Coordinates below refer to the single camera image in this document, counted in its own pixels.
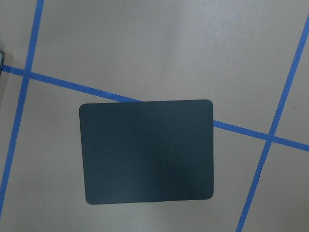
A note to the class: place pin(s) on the black mouse pad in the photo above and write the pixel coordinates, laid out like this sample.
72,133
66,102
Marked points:
151,151

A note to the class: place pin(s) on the grey laptop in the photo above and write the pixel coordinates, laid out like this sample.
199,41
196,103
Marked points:
2,57

